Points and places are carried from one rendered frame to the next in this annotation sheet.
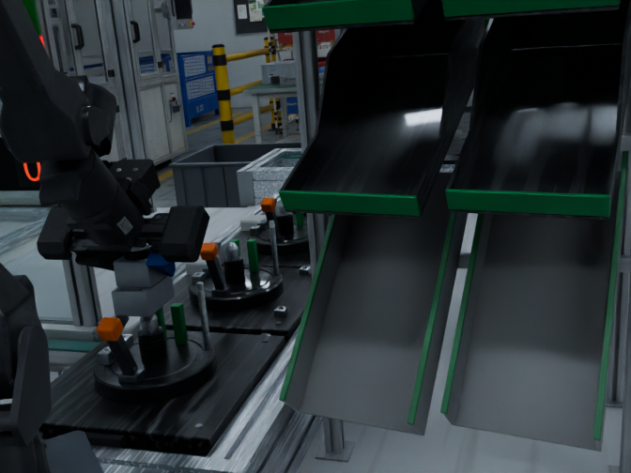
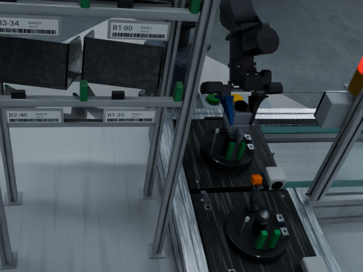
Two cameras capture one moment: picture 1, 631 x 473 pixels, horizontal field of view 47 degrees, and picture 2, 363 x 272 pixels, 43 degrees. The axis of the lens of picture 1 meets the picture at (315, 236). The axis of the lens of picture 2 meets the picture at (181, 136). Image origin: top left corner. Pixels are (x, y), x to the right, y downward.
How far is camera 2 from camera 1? 153 cm
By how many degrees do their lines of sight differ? 112
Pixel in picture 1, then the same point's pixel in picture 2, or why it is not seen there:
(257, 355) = (192, 169)
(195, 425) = not seen: hidden behind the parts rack
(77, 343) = (304, 187)
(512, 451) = (65, 207)
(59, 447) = (183, 58)
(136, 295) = not seen: hidden behind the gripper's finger
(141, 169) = (244, 74)
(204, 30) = not seen: outside the picture
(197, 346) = (217, 157)
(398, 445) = (120, 202)
